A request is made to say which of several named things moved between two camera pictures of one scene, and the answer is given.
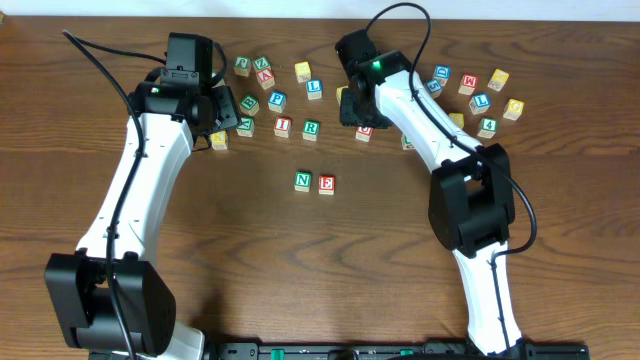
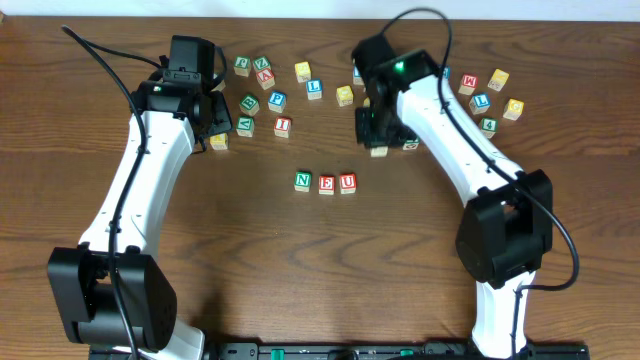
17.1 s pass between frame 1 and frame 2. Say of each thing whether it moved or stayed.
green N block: stayed
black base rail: stayed
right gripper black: moved
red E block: stayed
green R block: moved
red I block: stayed
